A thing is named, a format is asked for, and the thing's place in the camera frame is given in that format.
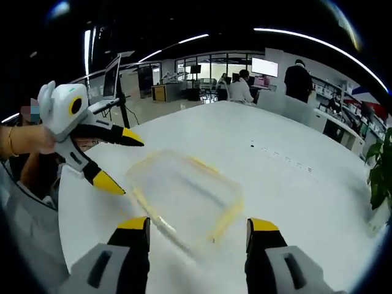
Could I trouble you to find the green potted plant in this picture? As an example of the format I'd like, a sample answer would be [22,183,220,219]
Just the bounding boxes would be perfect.
[364,126,392,211]

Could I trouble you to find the wall shelf with white boxes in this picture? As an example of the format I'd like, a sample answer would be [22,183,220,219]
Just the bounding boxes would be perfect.
[312,75,387,136]

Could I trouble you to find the brown cardboard box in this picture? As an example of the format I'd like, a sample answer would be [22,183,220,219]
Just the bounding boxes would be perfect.
[151,85,168,103]

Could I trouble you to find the white counter cabinet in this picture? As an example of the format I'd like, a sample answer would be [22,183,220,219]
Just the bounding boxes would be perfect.
[307,107,366,151]

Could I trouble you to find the open silver laptop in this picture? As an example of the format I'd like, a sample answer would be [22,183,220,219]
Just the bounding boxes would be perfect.
[90,55,122,113]

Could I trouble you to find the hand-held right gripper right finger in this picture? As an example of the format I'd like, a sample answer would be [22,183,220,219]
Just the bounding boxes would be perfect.
[244,217,347,294]

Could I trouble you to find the black tripod stand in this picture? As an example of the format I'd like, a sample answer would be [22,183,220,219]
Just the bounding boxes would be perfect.
[117,51,139,130]

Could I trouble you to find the ceiling light strip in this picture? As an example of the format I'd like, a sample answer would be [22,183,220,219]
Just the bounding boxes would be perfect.
[254,27,388,91]
[83,29,93,76]
[137,33,210,64]

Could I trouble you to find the person's left hand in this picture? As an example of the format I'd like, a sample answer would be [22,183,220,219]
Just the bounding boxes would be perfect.
[29,124,58,155]

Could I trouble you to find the clear plastic container yellow rim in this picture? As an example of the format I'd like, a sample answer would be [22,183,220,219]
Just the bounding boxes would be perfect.
[124,148,246,251]

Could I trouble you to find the person's light clothing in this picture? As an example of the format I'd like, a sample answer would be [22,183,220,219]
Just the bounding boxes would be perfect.
[0,159,70,282]

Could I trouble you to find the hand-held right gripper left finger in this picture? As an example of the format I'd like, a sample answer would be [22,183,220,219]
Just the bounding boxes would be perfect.
[59,216,151,294]

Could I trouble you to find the white lit wall screen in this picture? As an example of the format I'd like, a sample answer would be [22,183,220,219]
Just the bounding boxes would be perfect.
[251,57,280,78]

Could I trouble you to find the gold bracelet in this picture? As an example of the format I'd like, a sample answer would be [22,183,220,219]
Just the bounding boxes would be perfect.
[7,126,20,158]

